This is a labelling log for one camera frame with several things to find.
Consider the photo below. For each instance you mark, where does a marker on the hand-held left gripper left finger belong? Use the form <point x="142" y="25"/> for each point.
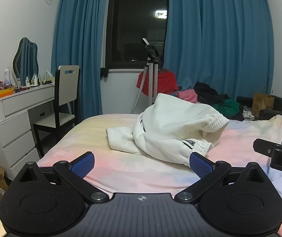
<point x="83" y="164"/>

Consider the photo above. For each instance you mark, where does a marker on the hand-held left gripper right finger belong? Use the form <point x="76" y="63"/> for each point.
<point x="200" y="164"/>

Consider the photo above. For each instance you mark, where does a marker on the white sweatpants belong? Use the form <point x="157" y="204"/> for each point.
<point x="170" y="118"/>

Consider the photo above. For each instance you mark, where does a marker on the pastel bed blanket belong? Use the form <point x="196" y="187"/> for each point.
<point x="86" y="133"/>

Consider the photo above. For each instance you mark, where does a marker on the white black patterned cloth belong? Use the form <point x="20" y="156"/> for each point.
<point x="247" y="113"/>

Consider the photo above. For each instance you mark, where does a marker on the brown paper bag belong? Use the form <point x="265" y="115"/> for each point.
<point x="262" y="103"/>

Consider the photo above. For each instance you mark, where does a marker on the green garment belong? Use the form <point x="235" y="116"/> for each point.
<point x="227" y="106"/>

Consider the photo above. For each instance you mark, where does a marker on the pink garment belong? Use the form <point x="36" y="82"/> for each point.
<point x="188" y="95"/>

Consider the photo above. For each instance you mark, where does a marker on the black garment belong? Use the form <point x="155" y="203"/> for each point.
<point x="205" y="90"/>

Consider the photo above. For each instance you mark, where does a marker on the white vanity desk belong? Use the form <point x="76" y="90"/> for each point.
<point x="15" y="133"/>

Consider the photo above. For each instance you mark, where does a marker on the white black chair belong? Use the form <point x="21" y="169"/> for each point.
<point x="68" y="84"/>

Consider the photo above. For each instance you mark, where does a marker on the red garment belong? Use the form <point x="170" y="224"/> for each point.
<point x="167" y="81"/>

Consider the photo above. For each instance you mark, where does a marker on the row of cosmetic bottles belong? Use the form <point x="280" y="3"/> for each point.
<point x="36" y="80"/>

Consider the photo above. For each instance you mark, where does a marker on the garment steamer stand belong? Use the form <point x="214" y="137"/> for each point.
<point x="152" y="79"/>

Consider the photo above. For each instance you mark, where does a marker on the pink fluffy headband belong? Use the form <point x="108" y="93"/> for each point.
<point x="1" y="87"/>

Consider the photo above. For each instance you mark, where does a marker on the white spray bottle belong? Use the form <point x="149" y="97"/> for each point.
<point x="7" y="76"/>

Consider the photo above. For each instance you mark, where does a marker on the wavy vanity mirror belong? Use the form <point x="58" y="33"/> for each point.
<point x="26" y="59"/>

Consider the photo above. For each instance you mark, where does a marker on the blue curtain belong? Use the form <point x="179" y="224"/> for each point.
<point x="79" y="42"/>
<point x="217" y="29"/>

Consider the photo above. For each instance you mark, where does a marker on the dark window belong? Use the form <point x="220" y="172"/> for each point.
<point x="131" y="29"/>

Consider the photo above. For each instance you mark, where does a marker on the black wall bracket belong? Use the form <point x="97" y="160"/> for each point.
<point x="104" y="72"/>

